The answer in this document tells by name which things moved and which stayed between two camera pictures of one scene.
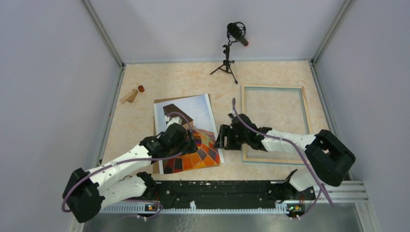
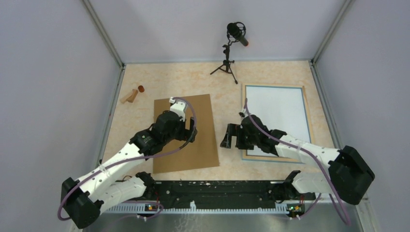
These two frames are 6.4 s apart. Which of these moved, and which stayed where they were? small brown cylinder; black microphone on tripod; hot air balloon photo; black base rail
Moved: hot air balloon photo
Stayed: small brown cylinder; black microphone on tripod; black base rail
